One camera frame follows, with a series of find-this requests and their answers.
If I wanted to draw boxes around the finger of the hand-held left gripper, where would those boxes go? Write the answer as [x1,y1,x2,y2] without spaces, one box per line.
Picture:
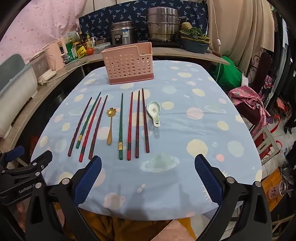
[0,146,25,167]
[22,150,53,178]

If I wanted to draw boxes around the yellow seasoning packet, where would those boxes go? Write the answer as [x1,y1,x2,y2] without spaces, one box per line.
[76,45,87,58]

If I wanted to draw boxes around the green leafy vegetables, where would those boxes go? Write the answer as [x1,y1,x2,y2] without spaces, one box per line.
[180,27,210,40]

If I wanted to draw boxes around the grey counter board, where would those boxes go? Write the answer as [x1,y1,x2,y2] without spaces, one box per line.
[83,46,230,66]

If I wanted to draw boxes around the steel steamer pot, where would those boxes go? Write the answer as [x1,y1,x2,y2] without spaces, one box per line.
[146,7,187,42]

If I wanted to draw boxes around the pink perforated utensil basket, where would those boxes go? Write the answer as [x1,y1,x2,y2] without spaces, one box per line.
[101,42,154,85]

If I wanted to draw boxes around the white blender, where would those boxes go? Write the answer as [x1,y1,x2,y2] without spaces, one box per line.
[30,52,57,85]

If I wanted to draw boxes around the blue plastic basin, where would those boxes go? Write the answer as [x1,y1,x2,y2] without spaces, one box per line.
[180,38,210,54]

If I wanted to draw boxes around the pink spotted sheet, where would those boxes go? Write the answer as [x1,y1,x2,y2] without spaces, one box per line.
[0,0,93,64]

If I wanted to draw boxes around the beige curtain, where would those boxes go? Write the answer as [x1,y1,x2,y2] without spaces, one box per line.
[206,0,281,77]

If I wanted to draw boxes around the dark maroon chopstick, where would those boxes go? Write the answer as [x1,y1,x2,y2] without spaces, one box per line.
[142,88,150,153]
[135,90,141,159]

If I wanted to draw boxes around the wood grain side shelf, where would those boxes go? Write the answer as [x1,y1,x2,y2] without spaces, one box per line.
[7,58,93,149]

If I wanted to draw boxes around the white carton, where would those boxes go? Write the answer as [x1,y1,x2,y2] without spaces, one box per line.
[62,31,80,44]

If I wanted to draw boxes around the yellow liquid bottle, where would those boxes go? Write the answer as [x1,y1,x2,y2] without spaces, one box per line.
[85,34,95,49]

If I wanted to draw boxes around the white plastic tub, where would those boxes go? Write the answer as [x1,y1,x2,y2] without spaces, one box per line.
[0,54,38,139]

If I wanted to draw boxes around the metal can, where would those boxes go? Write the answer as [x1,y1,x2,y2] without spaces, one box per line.
[279,179,292,197]

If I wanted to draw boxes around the green chopstick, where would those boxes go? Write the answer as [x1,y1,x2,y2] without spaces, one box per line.
[119,93,124,160]
[75,92,102,149]

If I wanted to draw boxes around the navy printed cloth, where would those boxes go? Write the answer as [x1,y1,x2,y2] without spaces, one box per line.
[78,0,208,43]

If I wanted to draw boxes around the pink floral cloth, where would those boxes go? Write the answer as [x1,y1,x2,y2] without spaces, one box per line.
[228,86,271,137]

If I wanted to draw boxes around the white ceramic soup spoon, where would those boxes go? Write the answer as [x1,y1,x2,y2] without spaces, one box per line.
[146,101,161,127]

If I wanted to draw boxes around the hanging dark clothes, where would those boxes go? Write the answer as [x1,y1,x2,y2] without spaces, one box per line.
[273,16,296,135]

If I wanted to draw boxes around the dark purple chopstick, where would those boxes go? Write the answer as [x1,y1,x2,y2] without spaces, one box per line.
[68,97,93,156]
[88,95,108,160]

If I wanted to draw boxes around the red chopstick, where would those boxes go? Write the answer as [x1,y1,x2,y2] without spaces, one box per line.
[127,92,134,161]
[79,97,102,163]

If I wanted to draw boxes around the white power cable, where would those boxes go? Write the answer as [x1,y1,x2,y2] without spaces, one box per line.
[37,58,91,85]

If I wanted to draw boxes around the white cord with switch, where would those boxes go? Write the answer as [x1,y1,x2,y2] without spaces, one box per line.
[211,0,222,45]

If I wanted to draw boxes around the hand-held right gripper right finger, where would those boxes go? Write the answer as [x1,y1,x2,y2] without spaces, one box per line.
[194,154,272,241]

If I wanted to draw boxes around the person's mustard trousers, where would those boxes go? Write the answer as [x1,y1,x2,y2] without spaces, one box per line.
[54,203,197,241]

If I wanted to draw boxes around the green tin can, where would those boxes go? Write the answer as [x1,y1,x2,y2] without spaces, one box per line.
[65,41,78,62]

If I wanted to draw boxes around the glass container with lid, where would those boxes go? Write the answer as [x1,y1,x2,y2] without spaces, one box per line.
[94,43,111,54]

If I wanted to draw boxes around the gold flower spoon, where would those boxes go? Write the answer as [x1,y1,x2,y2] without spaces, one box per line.
[106,107,116,146]

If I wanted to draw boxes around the red stool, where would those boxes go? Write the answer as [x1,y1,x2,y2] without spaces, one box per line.
[252,125,284,160]

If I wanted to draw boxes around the light blue dotted tablecloth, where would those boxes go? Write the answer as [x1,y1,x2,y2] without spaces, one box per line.
[31,60,263,220]

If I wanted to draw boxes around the pink electric kettle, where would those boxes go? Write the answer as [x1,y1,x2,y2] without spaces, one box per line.
[45,38,70,71]

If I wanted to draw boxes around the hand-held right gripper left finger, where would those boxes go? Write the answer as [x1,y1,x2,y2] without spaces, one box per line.
[25,156,102,241]

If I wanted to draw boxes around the wooden box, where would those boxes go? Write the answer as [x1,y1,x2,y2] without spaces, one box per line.
[261,168,284,205]

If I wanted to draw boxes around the steel rice cooker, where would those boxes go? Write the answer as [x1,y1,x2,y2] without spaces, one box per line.
[109,21,137,46]

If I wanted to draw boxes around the green bag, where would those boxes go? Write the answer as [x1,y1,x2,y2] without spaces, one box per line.
[209,61,243,88]

